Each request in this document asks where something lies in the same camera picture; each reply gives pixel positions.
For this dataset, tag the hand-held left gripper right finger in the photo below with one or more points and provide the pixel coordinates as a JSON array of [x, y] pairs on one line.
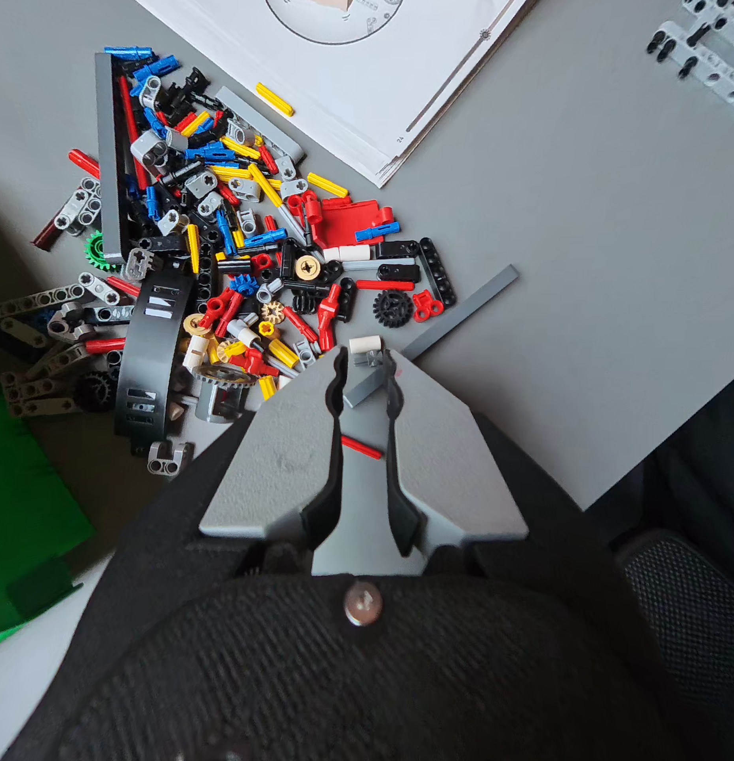
[[450, 469]]

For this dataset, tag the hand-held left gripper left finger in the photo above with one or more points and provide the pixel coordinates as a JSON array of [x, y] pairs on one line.
[[272, 464]]

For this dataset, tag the thin red lego axle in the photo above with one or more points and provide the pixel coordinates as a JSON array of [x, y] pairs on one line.
[[361, 447]]

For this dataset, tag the white lego bush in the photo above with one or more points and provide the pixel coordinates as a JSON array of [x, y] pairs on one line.
[[365, 346]]

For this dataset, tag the long dark grey lego tile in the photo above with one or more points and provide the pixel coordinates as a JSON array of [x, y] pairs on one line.
[[462, 306]]

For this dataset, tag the black curved lego panel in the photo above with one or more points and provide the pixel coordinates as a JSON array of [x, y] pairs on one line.
[[147, 356]]

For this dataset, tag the black lego gear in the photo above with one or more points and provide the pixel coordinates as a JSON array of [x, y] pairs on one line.
[[390, 308]]

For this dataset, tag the red lego panel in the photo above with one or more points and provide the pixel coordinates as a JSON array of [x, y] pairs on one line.
[[343, 220]]

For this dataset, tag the pile of mixed lego pieces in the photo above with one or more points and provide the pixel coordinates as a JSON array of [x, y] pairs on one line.
[[260, 175]]

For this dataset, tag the long light grey lego beam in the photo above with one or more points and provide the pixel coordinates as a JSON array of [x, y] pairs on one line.
[[266, 122]]

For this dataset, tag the yellow lego axle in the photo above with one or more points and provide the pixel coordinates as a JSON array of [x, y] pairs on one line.
[[275, 98]]

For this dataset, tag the light grey lego beam assembly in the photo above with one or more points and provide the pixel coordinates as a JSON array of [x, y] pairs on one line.
[[717, 65]]

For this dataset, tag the green plastic box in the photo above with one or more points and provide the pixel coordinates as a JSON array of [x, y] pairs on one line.
[[28, 505]]

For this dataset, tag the black mesh chair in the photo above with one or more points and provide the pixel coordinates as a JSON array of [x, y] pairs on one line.
[[687, 594]]

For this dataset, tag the white instruction booklet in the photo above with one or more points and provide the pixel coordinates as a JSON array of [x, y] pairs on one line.
[[343, 89]]

